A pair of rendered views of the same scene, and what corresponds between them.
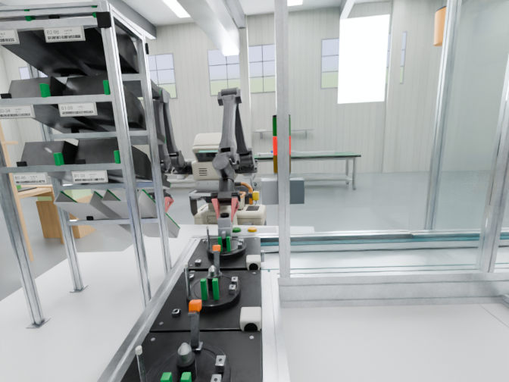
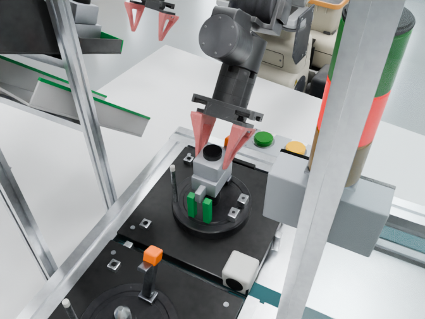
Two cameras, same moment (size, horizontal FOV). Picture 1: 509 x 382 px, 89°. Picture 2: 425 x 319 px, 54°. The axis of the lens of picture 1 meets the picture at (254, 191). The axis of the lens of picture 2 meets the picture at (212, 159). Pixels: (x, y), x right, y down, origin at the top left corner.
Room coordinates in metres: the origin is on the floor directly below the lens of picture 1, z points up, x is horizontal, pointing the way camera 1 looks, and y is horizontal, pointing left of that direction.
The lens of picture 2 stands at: (0.42, -0.09, 1.55)
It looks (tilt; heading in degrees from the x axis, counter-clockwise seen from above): 44 degrees down; 25
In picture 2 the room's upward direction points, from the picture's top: straight up
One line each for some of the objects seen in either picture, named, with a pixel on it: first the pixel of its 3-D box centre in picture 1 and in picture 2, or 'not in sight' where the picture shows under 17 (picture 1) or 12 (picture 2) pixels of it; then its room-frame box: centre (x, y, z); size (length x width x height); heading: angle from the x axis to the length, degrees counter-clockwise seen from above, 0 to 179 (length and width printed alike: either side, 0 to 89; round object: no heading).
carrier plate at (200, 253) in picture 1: (226, 253); (211, 209); (0.84, 0.11, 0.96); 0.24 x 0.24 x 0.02; 88
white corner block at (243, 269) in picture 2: (253, 264); (240, 273); (0.74, 0.01, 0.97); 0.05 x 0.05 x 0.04; 88
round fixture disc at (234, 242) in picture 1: (226, 248); (211, 203); (0.84, 0.11, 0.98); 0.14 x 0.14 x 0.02
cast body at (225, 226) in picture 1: (224, 224); (209, 169); (0.83, 0.11, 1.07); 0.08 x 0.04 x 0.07; 178
